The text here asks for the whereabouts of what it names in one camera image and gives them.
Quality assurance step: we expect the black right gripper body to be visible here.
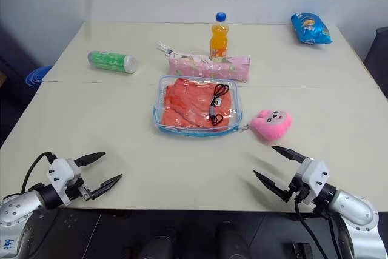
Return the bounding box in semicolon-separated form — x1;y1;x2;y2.
287;177;310;204

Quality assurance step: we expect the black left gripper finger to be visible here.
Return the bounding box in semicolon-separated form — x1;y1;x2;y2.
73;151;107;168
90;173;124;201

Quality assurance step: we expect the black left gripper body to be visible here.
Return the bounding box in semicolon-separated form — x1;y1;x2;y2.
65;178;93;203

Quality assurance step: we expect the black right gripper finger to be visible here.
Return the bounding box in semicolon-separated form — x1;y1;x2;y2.
253;170;292;203
270;145;310;164

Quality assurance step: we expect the clear pouch with orange cloth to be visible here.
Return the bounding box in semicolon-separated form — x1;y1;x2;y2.
152;75;243;138

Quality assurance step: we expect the orange cloth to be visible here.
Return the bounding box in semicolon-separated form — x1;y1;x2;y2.
160;78;235;128

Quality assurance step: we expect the blue chips bag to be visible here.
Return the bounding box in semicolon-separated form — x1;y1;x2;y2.
290;12;333;46

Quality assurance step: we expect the blue plastic stool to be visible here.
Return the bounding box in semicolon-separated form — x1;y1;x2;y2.
25;65;53;86

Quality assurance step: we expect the green labelled clear bottle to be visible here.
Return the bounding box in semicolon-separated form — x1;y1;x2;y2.
87;50;138;75

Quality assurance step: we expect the pink floral pencil case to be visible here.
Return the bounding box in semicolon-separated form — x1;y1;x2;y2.
167;53;252;84

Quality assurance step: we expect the dark chair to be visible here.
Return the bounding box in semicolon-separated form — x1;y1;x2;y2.
363;25;388;99

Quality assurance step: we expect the white ribbon tag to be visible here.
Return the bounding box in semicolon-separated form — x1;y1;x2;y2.
156;41;176;58

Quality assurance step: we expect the orange juice bottle blue cap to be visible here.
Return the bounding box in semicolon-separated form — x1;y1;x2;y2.
209;12;230;59

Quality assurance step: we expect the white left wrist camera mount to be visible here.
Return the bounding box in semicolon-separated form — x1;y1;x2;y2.
45;158;83;207

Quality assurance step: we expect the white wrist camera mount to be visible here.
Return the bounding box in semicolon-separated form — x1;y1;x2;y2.
292;158;330;206
45;158;83;207

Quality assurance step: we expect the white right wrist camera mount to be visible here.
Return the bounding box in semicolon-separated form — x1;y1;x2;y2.
292;158;330;206

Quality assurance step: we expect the pink plush keychain toy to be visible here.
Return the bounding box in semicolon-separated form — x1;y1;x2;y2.
250;109;294;143

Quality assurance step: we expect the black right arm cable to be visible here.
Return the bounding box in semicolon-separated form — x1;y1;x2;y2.
293;191;343;259

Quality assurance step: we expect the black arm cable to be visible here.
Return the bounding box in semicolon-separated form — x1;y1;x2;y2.
293;191;343;259
20;151;58;195

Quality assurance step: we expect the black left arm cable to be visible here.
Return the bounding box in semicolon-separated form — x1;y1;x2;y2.
20;151;58;195

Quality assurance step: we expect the black cord with tag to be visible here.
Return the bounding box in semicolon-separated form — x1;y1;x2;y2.
207;83;230;126

